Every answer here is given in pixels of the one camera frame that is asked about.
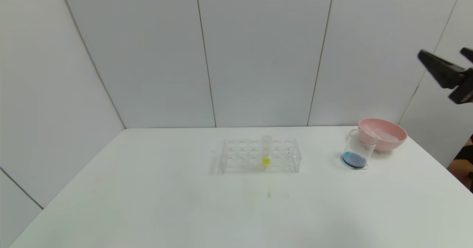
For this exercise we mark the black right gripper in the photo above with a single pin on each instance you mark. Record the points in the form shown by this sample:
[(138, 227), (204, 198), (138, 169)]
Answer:
[(464, 88)]

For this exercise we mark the test tube with blue pigment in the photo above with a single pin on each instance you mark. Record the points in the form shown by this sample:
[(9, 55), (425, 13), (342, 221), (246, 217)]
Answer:
[(388, 135)]

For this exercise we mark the test tube with red pigment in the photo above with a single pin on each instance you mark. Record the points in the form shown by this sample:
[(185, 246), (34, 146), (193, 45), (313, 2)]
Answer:
[(370, 131)]

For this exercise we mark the test tube with yellow pigment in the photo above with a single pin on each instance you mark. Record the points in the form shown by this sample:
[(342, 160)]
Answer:
[(266, 161)]

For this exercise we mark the clear plastic test tube rack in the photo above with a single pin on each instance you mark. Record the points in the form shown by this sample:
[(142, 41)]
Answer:
[(244, 165)]

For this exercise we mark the dark object beyond table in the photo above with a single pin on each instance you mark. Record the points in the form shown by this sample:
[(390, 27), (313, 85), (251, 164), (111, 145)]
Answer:
[(466, 152)]

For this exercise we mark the pink bowl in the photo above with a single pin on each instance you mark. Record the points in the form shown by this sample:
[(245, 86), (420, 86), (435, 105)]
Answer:
[(391, 144)]

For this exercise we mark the clear glass beaker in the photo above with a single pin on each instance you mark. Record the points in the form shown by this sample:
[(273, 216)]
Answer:
[(354, 155)]

